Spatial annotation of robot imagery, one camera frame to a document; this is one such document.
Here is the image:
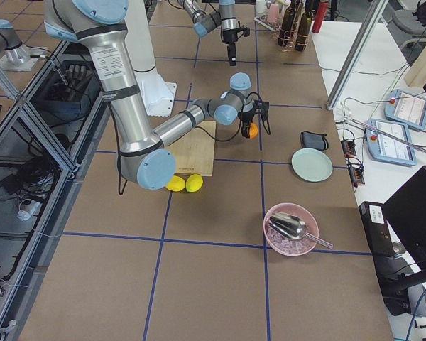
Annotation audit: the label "red bottle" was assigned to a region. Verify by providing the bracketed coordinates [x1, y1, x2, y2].
[311, 0, 329, 33]

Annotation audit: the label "clear plastic ice cubes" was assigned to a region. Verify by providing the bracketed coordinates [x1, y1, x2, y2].
[265, 223, 315, 254]

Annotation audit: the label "long metal rod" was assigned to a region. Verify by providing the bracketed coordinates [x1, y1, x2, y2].
[344, 115, 426, 160]

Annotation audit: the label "black monitor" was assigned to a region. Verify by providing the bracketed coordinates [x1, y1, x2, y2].
[383, 166, 426, 266]

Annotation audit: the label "upper yellow lemon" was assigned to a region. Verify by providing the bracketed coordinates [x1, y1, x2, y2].
[185, 174, 204, 193]

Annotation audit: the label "folded grey cloth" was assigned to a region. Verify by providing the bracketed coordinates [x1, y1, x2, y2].
[300, 131, 329, 151]

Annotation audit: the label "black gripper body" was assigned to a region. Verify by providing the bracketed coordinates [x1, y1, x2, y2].
[239, 107, 256, 124]
[222, 28, 239, 45]

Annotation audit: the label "aluminium frame post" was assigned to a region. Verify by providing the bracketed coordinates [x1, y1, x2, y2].
[326, 0, 389, 110]

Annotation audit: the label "metal ice scoop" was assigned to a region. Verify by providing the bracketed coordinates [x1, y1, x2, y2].
[269, 212, 333, 249]

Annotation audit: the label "light green plate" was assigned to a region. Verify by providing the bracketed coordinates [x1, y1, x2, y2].
[291, 148, 333, 183]

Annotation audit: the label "wooden cutting board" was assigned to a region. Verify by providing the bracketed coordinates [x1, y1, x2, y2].
[167, 121, 217, 176]

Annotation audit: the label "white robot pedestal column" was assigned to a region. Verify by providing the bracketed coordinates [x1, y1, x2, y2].
[125, 0, 178, 117]

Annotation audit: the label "lower yellow lemon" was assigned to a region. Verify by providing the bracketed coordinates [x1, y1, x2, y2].
[165, 175, 185, 192]

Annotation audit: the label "copper wire bottle rack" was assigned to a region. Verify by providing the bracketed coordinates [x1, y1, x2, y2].
[281, 3, 305, 51]

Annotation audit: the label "far teach pendant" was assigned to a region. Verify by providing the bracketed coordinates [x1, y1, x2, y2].
[384, 89, 426, 131]

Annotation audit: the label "orange fruit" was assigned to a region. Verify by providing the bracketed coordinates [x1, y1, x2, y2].
[248, 122, 258, 139]

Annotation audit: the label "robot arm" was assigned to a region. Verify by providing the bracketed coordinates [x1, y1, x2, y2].
[44, 1, 257, 190]
[168, 1, 243, 66]

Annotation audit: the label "near teach pendant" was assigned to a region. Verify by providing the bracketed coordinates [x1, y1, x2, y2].
[364, 118, 419, 168]

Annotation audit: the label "yellow lemon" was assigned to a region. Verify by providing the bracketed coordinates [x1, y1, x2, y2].
[165, 175, 185, 192]
[185, 174, 204, 193]

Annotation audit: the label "dark green wine bottle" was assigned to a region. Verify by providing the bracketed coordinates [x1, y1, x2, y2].
[295, 1, 313, 52]

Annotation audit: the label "pink bowl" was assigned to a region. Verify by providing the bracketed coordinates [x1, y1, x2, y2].
[263, 203, 319, 256]

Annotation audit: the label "black computer box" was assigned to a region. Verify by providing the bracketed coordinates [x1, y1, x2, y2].
[359, 201, 395, 258]

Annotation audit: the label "teach pendant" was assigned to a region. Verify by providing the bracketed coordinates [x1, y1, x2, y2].
[384, 89, 426, 131]
[364, 118, 419, 168]

